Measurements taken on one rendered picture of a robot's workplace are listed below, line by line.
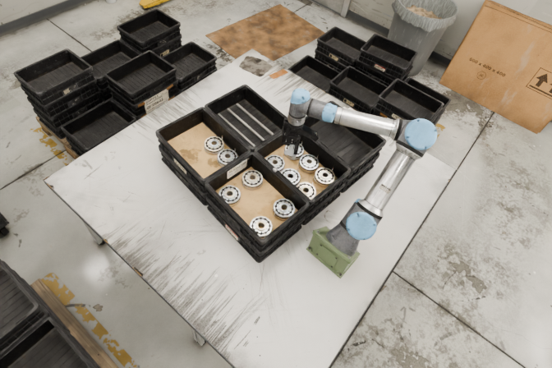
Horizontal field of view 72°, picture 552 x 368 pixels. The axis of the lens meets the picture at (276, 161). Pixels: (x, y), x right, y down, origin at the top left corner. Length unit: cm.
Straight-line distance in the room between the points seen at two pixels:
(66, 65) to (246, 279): 214
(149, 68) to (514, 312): 302
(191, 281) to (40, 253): 132
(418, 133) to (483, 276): 172
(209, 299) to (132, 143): 99
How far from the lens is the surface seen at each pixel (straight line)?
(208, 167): 194
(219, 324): 173
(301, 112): 159
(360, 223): 155
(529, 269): 329
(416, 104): 311
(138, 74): 303
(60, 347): 219
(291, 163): 198
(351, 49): 365
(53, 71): 320
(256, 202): 182
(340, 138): 216
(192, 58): 331
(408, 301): 274
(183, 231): 191
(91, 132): 299
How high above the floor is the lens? 237
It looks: 51 degrees down
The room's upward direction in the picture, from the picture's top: 9 degrees clockwise
